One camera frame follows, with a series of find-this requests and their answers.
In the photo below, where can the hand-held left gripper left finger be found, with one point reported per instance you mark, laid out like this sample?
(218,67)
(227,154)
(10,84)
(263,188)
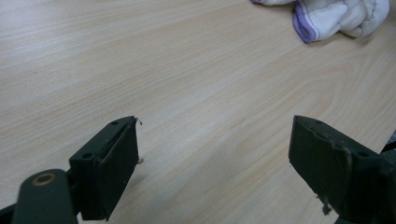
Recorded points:
(106,174)

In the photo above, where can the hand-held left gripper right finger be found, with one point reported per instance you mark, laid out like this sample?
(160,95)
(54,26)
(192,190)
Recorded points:
(330,168)

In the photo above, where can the white cloth with purple lines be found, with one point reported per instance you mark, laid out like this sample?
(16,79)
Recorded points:
(336,15)

